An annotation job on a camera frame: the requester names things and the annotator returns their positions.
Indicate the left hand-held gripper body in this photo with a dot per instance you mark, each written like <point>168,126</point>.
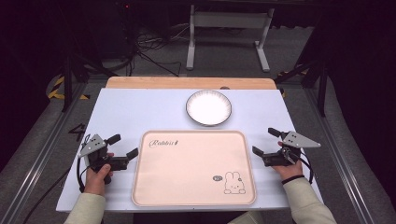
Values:
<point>93,145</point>

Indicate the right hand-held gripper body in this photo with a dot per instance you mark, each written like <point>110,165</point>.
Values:
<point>299,142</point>

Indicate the person's right hand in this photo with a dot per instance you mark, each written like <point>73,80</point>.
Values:
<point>290,171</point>

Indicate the person's left hand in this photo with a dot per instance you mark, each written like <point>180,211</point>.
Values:
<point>95,181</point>

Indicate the white table mat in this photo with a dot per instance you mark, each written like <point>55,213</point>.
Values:
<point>130,109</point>

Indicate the black wristband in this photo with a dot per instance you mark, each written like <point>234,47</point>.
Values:
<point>292,179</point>

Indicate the black tripod stand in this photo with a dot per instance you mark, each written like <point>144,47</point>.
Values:
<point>322,90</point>
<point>67,85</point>

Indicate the pink tray with rabbit print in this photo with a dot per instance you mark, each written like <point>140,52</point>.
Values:
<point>186,174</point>

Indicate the yellow black floor tape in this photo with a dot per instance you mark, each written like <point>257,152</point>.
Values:
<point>57,94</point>

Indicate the white round plate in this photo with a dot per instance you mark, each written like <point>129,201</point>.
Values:
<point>208,108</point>

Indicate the person's cream clothing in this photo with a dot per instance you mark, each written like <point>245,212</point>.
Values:
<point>249,219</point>

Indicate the white metal stand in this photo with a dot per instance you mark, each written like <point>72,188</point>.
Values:
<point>230,20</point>

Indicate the aluminium floor rail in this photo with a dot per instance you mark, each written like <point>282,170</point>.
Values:
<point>43,152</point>
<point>339,158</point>

